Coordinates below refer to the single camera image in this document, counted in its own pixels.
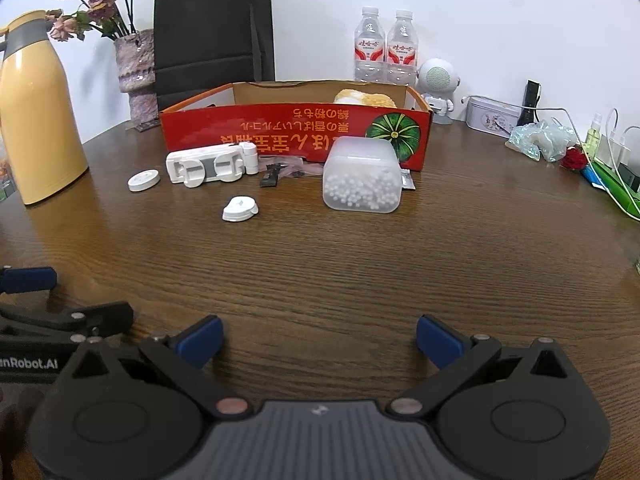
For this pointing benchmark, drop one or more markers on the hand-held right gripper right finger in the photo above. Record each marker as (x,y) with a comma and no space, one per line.
(440,341)

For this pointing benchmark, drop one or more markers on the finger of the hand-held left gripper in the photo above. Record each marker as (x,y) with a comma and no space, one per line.
(100,316)
(30,279)

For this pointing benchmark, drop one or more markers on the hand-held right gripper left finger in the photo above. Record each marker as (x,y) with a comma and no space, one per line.
(202,341)

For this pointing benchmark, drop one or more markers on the white small lid piece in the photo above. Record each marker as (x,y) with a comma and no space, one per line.
(239,210)

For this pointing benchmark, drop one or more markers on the white round disc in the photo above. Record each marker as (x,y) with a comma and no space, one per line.
(144,181)

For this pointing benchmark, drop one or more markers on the small silver packet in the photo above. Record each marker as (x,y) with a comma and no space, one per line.
(407,180)

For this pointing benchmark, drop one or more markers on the small black clip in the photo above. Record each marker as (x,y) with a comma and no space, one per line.
(270,176)

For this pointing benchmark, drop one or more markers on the white plastic bracket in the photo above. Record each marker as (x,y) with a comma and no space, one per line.
(200,162)

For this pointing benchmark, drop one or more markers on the translucent container of white beads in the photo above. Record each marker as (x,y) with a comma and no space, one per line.
(362,180)

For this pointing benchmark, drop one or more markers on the clear plastic wrapper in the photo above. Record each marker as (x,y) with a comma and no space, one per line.
(305,166)

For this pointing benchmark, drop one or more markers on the red cardboard box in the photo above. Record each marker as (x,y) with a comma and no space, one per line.
(295,130)

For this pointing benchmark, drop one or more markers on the yellow thermos jug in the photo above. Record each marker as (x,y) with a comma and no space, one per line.
(40,125)

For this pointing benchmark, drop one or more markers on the dark flat strip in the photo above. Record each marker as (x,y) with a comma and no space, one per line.
(148,125)

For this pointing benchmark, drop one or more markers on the blue flat item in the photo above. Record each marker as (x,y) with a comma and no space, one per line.
(594,177)

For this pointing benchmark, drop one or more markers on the red rose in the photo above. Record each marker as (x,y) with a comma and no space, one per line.
(573,158)

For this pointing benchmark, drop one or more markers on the crumpled clear plastic bag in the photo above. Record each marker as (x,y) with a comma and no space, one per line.
(542,137)

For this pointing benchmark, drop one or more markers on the white tin box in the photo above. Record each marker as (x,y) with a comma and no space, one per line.
(492,115)

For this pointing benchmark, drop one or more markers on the green flat box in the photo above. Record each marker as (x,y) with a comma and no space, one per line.
(617,187)

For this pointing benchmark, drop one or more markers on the mottled purple vase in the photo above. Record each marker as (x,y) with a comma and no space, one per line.
(135,65)

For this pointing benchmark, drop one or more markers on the black adapter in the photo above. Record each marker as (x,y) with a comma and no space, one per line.
(630,177)

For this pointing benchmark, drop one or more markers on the yellow sponge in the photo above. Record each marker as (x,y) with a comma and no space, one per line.
(367,99)

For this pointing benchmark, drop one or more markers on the black flashlight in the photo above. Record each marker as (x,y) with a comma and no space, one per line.
(529,102)

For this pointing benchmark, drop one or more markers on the small green spray bottle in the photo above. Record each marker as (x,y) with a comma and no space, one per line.
(593,137)

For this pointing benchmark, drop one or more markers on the white charger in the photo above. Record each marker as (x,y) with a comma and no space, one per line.
(617,152)

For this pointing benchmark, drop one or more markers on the white astronaut speaker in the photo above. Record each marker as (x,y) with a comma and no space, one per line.
(439,80)

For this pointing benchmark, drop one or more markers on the water bottle with red label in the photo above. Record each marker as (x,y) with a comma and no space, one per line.
(370,45)
(402,47)

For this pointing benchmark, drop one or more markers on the black paper bag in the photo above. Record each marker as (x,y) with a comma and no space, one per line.
(210,25)

